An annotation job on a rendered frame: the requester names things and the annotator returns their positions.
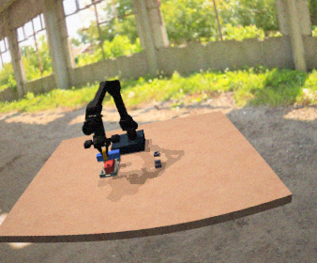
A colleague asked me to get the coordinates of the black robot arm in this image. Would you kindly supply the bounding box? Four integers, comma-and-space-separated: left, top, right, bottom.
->
83, 79, 139, 148

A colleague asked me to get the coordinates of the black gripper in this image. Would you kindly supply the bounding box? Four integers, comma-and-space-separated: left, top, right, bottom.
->
83, 128, 120, 157

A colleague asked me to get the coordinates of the red fuselage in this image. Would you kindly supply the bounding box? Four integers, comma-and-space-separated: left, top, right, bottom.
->
103, 159, 115, 175

